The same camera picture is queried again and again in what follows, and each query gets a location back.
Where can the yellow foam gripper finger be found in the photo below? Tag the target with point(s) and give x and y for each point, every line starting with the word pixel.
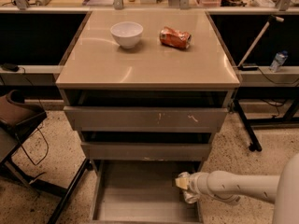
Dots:
pixel 182 182

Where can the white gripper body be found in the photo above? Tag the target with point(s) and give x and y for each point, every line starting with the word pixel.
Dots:
pixel 195 183

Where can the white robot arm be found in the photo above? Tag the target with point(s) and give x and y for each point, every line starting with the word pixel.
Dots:
pixel 280 190

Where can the bottom grey open drawer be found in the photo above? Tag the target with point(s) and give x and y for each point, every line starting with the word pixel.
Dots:
pixel 142 192

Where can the middle grey drawer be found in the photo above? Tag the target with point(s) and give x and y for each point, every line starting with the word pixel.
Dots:
pixel 138 146

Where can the grey drawer cabinet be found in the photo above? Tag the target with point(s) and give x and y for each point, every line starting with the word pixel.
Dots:
pixel 99 72

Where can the top grey drawer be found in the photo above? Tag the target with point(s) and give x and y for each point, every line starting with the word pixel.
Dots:
pixel 145 119

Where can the crushed orange soda can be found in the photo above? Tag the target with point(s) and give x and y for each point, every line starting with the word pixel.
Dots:
pixel 175 38

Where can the black box right ledge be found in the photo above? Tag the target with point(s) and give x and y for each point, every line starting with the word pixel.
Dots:
pixel 248 67

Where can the plastic water bottle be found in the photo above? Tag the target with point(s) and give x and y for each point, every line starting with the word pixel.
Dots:
pixel 279 59

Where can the white ceramic bowl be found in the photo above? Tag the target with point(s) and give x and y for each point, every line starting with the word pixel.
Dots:
pixel 127 33

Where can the black power adapter left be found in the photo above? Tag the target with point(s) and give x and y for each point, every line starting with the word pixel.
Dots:
pixel 10 67

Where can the black table leg frame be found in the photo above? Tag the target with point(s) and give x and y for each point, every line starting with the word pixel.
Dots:
pixel 287 120

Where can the white stick black handle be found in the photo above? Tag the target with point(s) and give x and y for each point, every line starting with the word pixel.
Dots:
pixel 270 20

